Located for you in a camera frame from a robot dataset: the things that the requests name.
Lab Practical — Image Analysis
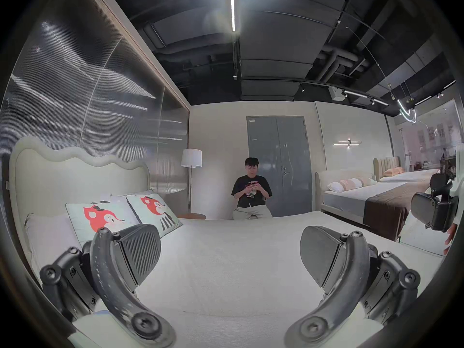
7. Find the floor lamp with white shade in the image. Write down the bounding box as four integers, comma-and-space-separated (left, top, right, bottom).
181, 148, 203, 215

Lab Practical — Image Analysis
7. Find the bed with white sheet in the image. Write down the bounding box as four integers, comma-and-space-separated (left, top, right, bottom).
25, 210, 447, 348

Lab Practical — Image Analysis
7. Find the beige padded wavy headboard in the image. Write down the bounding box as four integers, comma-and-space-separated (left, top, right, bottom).
9, 136, 151, 267

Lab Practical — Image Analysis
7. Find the grey double door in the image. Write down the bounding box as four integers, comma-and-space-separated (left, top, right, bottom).
246, 116, 313, 218

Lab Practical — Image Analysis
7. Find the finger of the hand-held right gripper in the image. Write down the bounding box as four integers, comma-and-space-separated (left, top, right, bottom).
411, 192, 460, 233
430, 172, 456, 198

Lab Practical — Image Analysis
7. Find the person's right hand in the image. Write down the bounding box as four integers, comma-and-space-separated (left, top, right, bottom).
444, 222, 459, 256

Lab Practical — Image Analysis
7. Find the bed with brown throw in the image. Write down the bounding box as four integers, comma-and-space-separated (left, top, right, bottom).
314, 168, 433, 242

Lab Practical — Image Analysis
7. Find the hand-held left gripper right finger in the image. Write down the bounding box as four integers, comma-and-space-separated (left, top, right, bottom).
284, 226, 421, 348

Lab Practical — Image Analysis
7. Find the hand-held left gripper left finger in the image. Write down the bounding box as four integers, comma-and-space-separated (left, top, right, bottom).
39, 224, 177, 348

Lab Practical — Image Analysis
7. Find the fox print cushion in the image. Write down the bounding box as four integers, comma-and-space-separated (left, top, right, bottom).
65, 201, 140, 248
126, 193, 183, 239

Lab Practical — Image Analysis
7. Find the plain white pillow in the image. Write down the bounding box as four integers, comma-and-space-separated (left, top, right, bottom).
24, 213, 83, 275

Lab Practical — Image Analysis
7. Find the bed with ribbed beige headboard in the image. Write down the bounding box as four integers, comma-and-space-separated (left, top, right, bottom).
373, 157, 441, 183

